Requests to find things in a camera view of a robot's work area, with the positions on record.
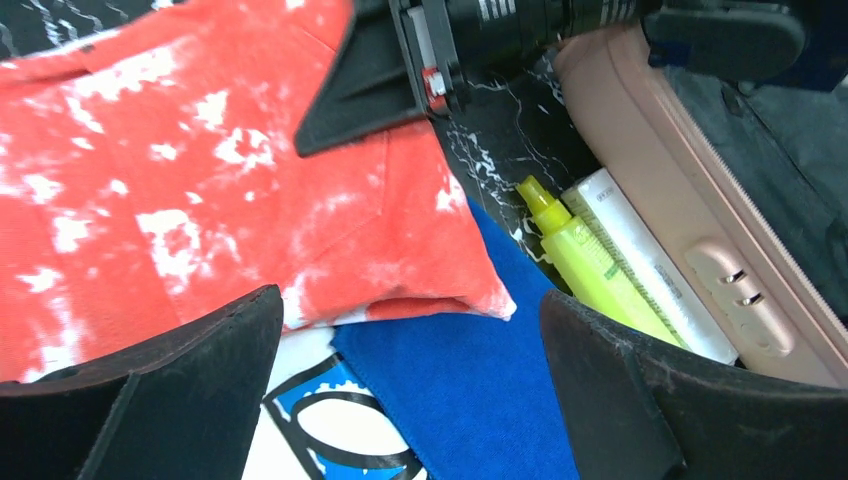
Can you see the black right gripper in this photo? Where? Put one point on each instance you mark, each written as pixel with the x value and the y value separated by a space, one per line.
pixel 401 59

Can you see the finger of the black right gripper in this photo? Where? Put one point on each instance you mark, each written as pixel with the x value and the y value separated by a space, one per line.
pixel 732 40

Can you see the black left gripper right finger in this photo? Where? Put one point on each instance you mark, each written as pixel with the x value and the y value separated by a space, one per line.
pixel 636 407

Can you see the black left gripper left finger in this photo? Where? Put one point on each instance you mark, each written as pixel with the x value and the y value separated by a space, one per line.
pixel 181 405

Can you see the white shirt blue print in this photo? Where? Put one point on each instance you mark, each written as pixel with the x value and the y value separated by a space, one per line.
pixel 319 421

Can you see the yellow-green spray bottle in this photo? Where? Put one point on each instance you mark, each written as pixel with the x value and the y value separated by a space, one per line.
pixel 588 269

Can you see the blue microfibre towel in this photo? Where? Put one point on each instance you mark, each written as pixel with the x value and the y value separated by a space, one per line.
pixel 472 396

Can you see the pink suitcase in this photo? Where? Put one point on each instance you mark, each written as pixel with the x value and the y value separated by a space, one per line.
pixel 651 149

